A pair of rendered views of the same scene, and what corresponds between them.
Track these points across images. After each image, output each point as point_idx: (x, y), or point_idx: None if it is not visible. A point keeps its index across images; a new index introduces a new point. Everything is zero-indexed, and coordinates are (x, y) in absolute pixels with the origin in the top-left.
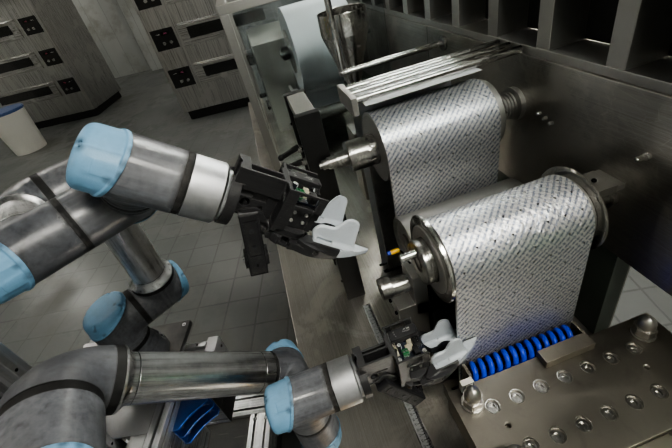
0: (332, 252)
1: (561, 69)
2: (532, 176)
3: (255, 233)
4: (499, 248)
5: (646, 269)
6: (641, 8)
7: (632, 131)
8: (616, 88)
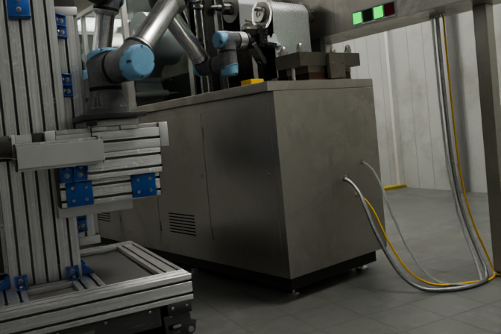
0: None
1: None
2: None
3: None
4: (282, 6)
5: (326, 32)
6: None
7: None
8: None
